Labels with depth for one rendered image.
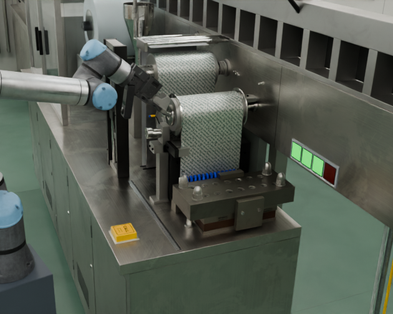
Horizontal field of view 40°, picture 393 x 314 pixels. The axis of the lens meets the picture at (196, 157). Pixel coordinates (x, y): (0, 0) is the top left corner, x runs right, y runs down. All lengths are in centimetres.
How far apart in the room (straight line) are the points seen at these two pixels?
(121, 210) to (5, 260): 51
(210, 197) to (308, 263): 168
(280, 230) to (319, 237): 178
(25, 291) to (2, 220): 23
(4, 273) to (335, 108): 106
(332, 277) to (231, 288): 146
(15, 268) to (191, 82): 94
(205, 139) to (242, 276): 49
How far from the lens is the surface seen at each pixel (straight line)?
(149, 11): 246
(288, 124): 182
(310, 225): 376
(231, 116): 190
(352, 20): 155
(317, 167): 170
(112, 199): 205
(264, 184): 189
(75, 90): 153
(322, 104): 166
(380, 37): 146
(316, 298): 310
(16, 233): 161
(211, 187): 185
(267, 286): 199
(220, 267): 183
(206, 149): 190
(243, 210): 181
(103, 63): 169
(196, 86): 208
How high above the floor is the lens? 185
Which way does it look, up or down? 23 degrees down
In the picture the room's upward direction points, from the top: 2 degrees clockwise
